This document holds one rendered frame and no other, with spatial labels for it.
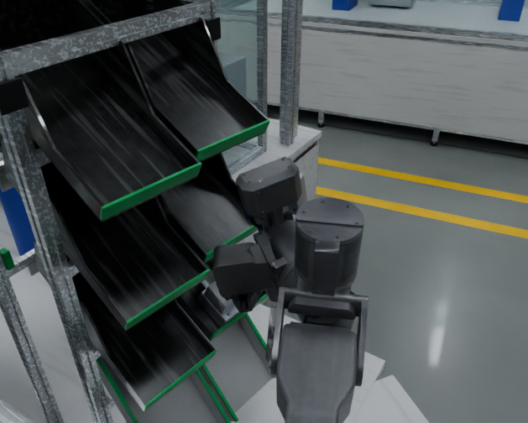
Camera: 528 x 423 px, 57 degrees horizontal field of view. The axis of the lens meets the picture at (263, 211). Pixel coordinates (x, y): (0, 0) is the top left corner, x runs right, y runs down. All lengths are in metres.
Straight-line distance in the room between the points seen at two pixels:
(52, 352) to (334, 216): 1.01
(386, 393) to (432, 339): 1.37
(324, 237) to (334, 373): 0.11
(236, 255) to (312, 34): 3.85
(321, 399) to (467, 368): 2.09
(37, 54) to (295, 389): 0.40
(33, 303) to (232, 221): 0.84
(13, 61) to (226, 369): 0.65
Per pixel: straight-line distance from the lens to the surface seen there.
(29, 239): 1.57
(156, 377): 0.76
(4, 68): 0.54
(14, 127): 0.56
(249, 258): 0.49
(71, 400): 1.22
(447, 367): 2.44
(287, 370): 0.40
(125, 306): 0.64
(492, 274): 3.03
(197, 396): 0.91
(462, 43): 4.11
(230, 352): 0.97
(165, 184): 0.55
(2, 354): 1.37
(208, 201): 0.77
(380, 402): 1.17
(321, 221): 0.40
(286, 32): 2.00
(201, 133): 0.65
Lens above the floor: 1.79
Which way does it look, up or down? 33 degrees down
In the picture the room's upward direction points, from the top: straight up
